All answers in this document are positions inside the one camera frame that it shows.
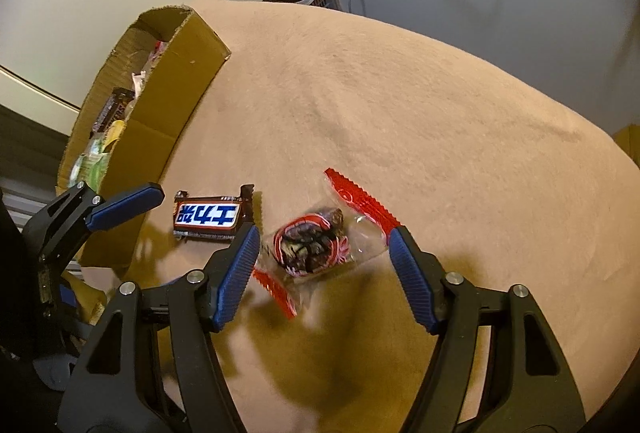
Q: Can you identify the grey ribbed cabinet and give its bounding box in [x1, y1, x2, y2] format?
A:
[0, 173, 57, 234]

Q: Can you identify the clear red-edged flower-print packet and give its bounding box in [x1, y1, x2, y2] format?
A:
[252, 168, 401, 318]

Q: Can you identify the brown carton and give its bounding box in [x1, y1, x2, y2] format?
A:
[612, 125, 640, 164]

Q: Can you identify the cardboard box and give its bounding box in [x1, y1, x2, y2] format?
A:
[55, 4, 232, 281]

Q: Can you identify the brown chocolate bar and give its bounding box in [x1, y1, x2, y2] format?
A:
[90, 88, 137, 134]
[171, 184, 256, 244]

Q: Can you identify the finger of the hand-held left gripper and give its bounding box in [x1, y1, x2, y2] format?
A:
[22, 182, 166, 264]
[56, 284, 97, 340]

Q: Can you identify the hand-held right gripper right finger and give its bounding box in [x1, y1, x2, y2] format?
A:
[389, 225, 587, 433]

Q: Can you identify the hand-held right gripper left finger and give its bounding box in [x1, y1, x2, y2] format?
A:
[57, 222, 262, 433]

